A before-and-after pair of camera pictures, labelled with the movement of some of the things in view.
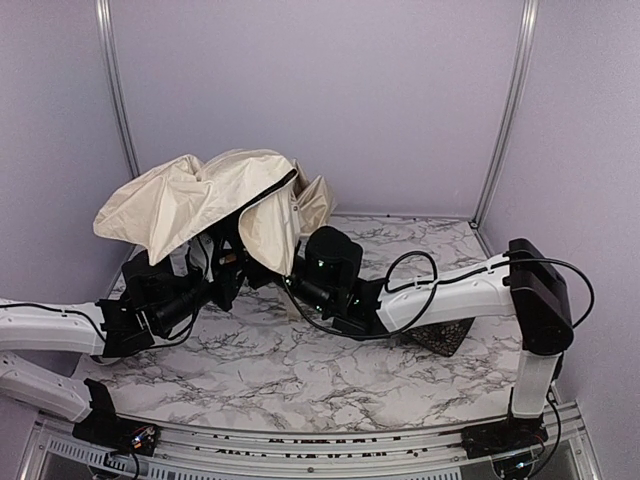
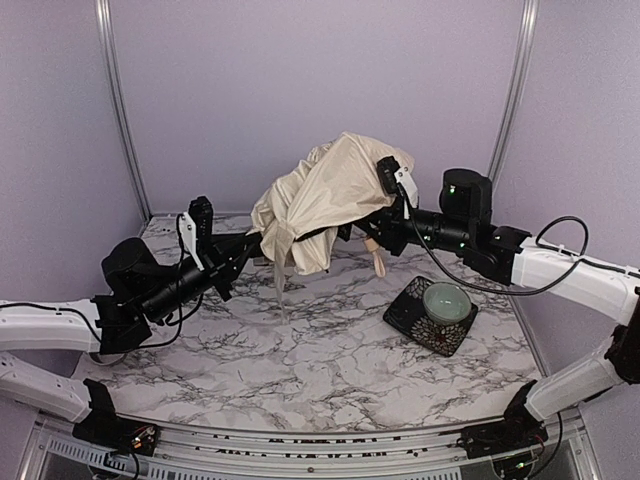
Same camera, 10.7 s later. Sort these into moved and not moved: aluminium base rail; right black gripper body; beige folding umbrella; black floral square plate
Moved: beige folding umbrella; right black gripper body
Not moved: aluminium base rail; black floral square plate
